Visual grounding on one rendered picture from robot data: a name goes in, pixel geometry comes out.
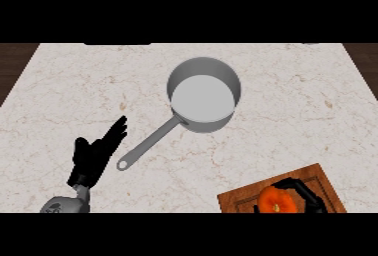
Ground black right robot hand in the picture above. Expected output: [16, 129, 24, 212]
[252, 177, 329, 214]

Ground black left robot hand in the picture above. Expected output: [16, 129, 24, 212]
[66, 115, 130, 189]

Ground orange squash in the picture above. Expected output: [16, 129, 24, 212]
[257, 185, 300, 214]

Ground brown wooden cutting board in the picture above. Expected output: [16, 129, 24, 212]
[215, 162, 348, 214]

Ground grey metal saucepan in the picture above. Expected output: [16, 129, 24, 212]
[115, 56, 242, 172]

